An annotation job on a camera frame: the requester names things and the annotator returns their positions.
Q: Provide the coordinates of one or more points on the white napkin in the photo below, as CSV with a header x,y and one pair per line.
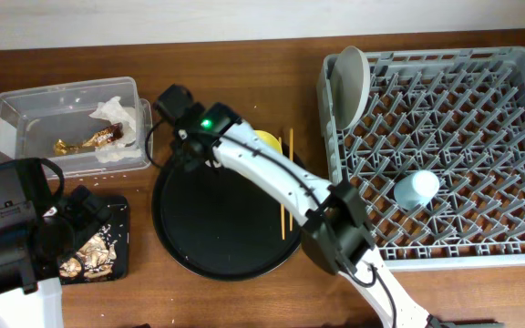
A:
x,y
124,147

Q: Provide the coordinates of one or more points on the clear plastic waste bin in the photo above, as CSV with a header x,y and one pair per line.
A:
x,y
32,120

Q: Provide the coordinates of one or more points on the peanut shells and rice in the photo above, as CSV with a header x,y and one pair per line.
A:
x,y
94,260

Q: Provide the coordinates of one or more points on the grey dishwasher rack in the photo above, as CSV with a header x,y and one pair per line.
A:
x,y
459,113

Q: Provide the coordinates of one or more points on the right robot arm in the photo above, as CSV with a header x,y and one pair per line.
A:
x,y
336,230

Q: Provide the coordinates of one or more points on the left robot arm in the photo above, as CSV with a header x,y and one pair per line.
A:
x,y
39,230

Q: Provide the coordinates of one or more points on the round black serving tray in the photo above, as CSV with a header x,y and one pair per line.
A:
x,y
218,224

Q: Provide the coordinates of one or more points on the black rectangular tray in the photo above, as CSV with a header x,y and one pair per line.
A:
x,y
120,232

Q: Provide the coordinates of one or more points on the blue plastic cup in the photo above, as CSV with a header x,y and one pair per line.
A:
x,y
416,189

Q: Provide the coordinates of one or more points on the yellow plastic bowl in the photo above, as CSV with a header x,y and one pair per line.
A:
x,y
270,140

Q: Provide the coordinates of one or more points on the gold brown snack wrapper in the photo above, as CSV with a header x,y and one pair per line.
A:
x,y
98,139

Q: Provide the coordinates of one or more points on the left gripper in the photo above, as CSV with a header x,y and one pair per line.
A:
x,y
81,214

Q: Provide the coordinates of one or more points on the grey round plate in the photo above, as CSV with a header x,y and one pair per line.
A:
x,y
350,86

